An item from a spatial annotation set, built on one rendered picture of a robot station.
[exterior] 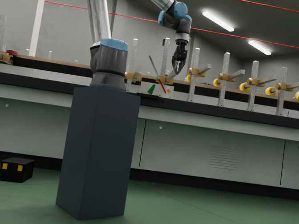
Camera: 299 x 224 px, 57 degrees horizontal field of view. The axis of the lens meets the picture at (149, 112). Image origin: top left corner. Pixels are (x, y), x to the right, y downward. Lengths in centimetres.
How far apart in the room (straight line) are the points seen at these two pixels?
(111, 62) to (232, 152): 152
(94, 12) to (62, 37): 438
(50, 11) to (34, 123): 386
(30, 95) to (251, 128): 174
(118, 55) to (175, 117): 94
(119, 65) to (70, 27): 477
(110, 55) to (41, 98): 96
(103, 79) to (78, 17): 493
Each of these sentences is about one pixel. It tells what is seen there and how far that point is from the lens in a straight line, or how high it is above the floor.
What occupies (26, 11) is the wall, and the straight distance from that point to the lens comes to 586.
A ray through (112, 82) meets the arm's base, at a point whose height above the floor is 64.
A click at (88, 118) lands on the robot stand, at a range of 131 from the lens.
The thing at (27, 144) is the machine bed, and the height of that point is 18.
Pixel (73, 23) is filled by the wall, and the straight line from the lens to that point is 619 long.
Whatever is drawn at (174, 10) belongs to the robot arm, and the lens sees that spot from 167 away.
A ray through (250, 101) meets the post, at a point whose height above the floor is 78.
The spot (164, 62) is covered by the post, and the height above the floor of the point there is 98.
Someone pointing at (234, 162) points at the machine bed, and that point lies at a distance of 257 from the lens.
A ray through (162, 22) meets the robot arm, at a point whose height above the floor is 110.
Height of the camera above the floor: 44
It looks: 4 degrees up
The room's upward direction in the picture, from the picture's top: 8 degrees clockwise
